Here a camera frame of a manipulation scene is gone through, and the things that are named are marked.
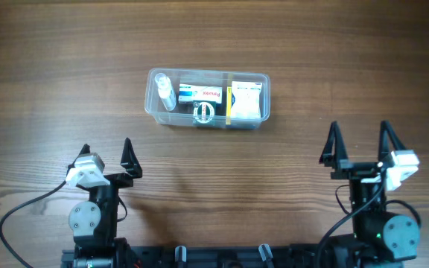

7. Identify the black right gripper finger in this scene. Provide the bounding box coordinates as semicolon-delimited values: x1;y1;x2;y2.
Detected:
319;121;349;171
378;121;407;161

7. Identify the green Zam-Buk box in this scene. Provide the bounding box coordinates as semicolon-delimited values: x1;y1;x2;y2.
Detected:
193;101;217;127

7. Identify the white Panadol box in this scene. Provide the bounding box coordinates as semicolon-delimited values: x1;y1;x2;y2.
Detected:
178;83;223;104

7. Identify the white medicine box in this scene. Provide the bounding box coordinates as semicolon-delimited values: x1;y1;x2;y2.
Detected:
229;81;262;119

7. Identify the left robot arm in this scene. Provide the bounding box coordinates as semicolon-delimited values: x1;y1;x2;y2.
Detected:
61;138;142;268

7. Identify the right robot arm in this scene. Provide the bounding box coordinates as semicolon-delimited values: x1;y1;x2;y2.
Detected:
128;121;422;268

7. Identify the clear plastic container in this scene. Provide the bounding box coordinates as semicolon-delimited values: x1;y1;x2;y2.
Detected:
144;68;270;130

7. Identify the blue VapoDrops box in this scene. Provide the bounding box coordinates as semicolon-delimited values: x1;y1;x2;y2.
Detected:
226;86;260;128

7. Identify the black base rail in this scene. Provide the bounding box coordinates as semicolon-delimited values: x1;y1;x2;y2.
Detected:
60;243;334;268

